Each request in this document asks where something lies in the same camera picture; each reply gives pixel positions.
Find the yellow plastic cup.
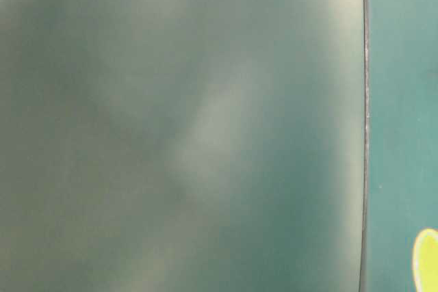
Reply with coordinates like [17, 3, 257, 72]
[412, 228, 438, 292]

